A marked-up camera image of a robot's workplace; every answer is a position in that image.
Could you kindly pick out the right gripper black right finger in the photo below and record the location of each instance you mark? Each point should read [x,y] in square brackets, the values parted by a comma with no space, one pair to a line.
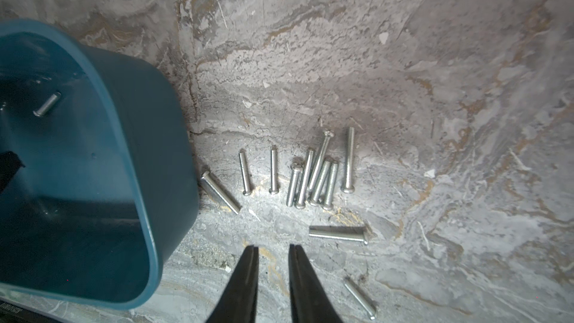
[309,302]

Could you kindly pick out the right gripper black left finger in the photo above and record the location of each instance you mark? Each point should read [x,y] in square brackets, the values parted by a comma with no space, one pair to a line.
[238,302]

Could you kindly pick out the teal plastic storage tray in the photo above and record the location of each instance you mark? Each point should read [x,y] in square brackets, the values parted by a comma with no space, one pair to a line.
[97,194]

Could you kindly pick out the removed screws on table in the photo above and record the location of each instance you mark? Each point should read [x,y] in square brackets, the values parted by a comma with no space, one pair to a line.
[312,184]

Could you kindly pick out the pile of silver screws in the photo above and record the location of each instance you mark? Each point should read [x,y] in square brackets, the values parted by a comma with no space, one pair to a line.
[48,105]

